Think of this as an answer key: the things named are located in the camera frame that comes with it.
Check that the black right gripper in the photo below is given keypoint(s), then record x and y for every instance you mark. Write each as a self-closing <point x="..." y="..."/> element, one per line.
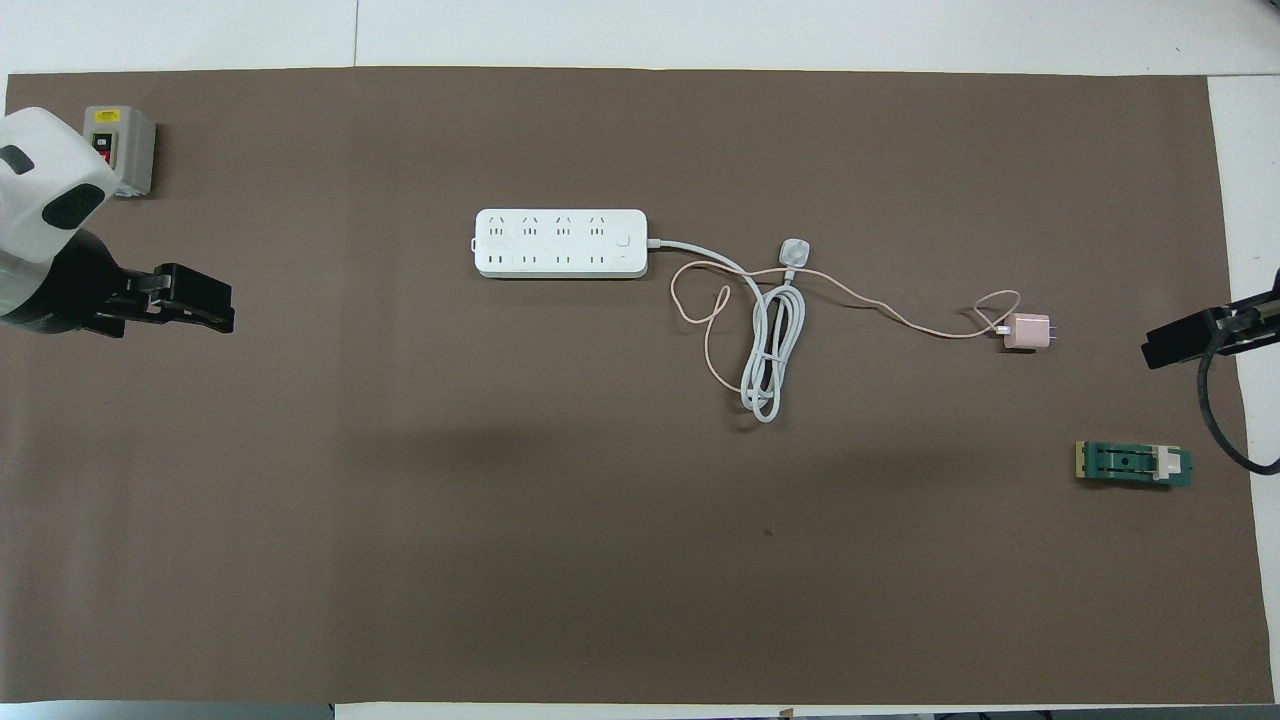
<point x="1250" y="325"/>

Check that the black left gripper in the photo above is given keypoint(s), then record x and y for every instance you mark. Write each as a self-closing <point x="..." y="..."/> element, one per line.
<point x="85" y="290"/>

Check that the pink charger adapter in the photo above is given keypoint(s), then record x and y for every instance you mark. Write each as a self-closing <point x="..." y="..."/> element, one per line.
<point x="1025" y="331"/>

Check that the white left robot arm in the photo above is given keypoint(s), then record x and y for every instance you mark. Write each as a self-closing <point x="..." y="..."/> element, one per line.
<point x="50" y="170"/>

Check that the white power strip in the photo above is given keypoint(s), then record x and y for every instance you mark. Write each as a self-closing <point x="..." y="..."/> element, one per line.
<point x="560" y="243"/>

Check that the white power strip plug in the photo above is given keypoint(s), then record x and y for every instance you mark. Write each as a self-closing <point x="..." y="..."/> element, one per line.
<point x="794" y="252"/>

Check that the green circuit board module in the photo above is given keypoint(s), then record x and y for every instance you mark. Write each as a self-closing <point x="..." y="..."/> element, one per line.
<point x="1130" y="464"/>

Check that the brown table mat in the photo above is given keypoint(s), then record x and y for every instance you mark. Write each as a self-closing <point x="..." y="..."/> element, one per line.
<point x="600" y="550"/>

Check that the grey on-off switch box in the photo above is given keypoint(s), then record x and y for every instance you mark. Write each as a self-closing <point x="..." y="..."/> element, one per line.
<point x="135" y="150"/>

